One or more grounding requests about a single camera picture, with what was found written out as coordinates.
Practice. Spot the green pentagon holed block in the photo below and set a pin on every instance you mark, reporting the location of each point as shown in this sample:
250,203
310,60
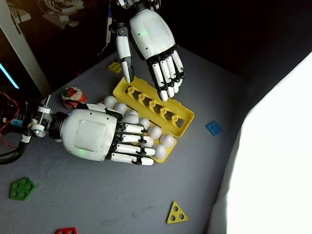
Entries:
22,189

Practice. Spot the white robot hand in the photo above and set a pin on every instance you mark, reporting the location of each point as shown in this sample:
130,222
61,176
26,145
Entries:
90,134
151,34

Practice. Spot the yellow triangle holed block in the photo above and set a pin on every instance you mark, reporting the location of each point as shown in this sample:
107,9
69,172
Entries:
176,213

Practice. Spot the blue square holed block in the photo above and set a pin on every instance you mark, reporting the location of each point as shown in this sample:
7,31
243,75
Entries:
214,128

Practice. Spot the white background device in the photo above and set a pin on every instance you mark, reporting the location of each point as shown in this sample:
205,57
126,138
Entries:
61,20

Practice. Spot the white backdrop sheet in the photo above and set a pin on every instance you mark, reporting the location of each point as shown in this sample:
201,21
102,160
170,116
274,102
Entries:
280,158

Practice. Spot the toy strawberry cake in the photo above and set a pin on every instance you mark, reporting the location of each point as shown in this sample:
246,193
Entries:
72,93

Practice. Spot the white post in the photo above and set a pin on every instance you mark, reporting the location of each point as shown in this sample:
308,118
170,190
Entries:
24,48

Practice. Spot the small yellow holed block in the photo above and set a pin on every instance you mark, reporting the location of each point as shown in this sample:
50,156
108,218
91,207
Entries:
115,67

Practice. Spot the yellow egg carton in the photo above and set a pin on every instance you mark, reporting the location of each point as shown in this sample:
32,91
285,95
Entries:
156,93

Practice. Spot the grey table cloth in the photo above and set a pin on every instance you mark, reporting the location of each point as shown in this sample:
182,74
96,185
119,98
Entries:
97,195

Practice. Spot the cyan light strip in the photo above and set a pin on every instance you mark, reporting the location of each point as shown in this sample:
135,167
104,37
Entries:
9,76

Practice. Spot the red pentagon holed block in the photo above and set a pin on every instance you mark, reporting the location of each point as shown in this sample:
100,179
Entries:
66,230

